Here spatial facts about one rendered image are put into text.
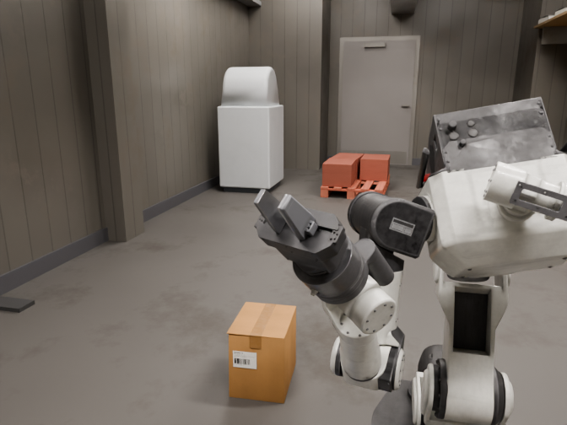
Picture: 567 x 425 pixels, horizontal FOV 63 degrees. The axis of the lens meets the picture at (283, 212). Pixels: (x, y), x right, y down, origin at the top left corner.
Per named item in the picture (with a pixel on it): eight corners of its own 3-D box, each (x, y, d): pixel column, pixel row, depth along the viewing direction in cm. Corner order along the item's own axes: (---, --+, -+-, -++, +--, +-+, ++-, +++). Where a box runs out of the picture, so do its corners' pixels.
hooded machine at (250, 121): (239, 180, 677) (236, 68, 638) (284, 182, 662) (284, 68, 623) (219, 191, 601) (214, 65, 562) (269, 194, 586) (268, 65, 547)
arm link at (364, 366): (324, 341, 77) (336, 396, 90) (386, 355, 74) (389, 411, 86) (342, 292, 84) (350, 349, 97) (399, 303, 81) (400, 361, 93)
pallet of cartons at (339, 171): (334, 180, 679) (335, 152, 669) (389, 183, 660) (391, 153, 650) (320, 197, 568) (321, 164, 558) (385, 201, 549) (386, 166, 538)
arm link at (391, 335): (343, 357, 100) (353, 256, 97) (405, 373, 95) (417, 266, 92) (327, 380, 89) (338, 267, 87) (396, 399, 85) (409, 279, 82)
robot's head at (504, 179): (489, 175, 82) (501, 154, 73) (550, 195, 79) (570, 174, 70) (477, 208, 80) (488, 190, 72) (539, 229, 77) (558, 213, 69)
